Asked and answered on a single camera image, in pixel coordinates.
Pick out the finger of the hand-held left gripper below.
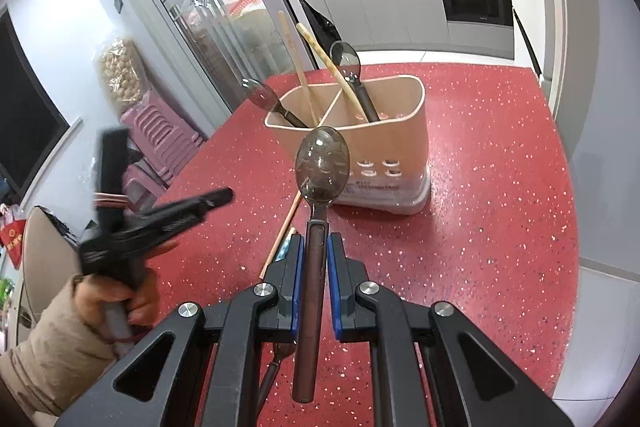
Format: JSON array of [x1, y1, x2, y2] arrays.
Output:
[[98, 129, 132, 233], [145, 188, 236, 233]]

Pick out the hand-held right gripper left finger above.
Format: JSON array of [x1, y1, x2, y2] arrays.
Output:
[[52, 234, 307, 427]]

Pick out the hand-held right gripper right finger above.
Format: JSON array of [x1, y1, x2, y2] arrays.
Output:
[[327, 233, 573, 427]]

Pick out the blue patterned chopstick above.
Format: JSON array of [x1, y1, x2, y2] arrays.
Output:
[[274, 229, 301, 265]]

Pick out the beige plastic utensil holder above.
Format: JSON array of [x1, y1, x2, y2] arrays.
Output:
[[264, 75, 432, 216]]

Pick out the printed wooden chopstick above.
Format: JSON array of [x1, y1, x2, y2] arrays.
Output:
[[296, 23, 368, 116]]

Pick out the person's left forearm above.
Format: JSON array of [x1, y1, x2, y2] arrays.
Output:
[[0, 277, 123, 415]]

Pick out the small pink stool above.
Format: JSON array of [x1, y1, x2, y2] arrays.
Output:
[[122, 164, 168, 212]]

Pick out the stack of pink stools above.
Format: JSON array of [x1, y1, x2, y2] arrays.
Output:
[[119, 91, 208, 185]]

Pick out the beige chair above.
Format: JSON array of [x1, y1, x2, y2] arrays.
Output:
[[17, 205, 86, 343]]

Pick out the bag of round snacks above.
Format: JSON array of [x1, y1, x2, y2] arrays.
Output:
[[97, 37, 151, 112]]

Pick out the red gift bag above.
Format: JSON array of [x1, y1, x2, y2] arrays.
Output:
[[0, 204, 26, 268]]

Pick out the black trash bag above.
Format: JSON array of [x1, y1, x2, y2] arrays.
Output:
[[302, 0, 341, 58]]

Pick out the white kitchen counter cabinet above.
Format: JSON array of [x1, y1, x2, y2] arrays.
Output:
[[299, 0, 516, 62]]

